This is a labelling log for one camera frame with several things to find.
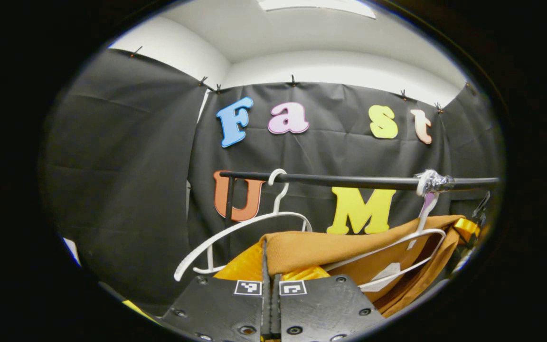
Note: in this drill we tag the white plastic hanger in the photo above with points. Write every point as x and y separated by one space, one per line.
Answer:
429 205
280 197

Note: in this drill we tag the large ceiling light panel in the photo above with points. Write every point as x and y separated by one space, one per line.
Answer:
316 5

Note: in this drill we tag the black clothes rack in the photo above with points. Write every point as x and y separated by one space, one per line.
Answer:
349 181

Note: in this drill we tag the black backdrop cloth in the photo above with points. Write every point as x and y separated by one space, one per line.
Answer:
126 190

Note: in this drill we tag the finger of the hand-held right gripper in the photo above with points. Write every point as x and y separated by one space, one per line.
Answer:
467 230

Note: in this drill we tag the brown jacket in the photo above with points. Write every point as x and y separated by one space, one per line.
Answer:
311 247

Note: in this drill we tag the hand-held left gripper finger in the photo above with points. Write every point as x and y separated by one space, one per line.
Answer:
277 308
265 308

